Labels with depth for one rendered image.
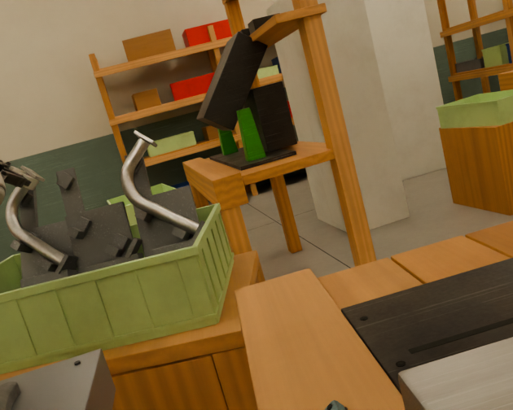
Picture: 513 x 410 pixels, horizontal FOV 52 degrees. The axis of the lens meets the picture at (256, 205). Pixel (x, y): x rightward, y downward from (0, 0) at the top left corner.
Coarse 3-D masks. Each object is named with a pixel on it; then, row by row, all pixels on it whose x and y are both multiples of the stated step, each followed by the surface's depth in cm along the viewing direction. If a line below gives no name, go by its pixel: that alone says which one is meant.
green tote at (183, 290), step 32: (160, 256) 103; (192, 256) 103; (224, 256) 132; (0, 288) 137; (32, 288) 105; (64, 288) 106; (96, 288) 105; (128, 288) 105; (160, 288) 105; (192, 288) 105; (224, 288) 119; (0, 320) 108; (32, 320) 107; (64, 320) 107; (96, 320) 107; (128, 320) 107; (160, 320) 106; (192, 320) 106; (0, 352) 109; (32, 352) 109; (64, 352) 108
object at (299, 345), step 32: (256, 288) 88; (288, 288) 84; (320, 288) 81; (256, 320) 76; (288, 320) 73; (320, 320) 70; (256, 352) 66; (288, 352) 64; (320, 352) 62; (352, 352) 60; (256, 384) 59; (288, 384) 57; (320, 384) 55; (352, 384) 54; (384, 384) 52
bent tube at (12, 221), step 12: (24, 168) 134; (12, 192) 135; (24, 192) 135; (12, 204) 134; (12, 216) 133; (12, 228) 132; (24, 240) 131; (36, 240) 130; (48, 252) 128; (60, 252) 129
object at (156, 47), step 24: (216, 24) 648; (144, 48) 635; (168, 48) 639; (192, 48) 636; (216, 48) 646; (96, 72) 615; (264, 72) 670; (144, 96) 642; (192, 96) 654; (120, 120) 628; (120, 144) 636; (168, 144) 654; (192, 144) 661; (216, 144) 658; (240, 144) 670
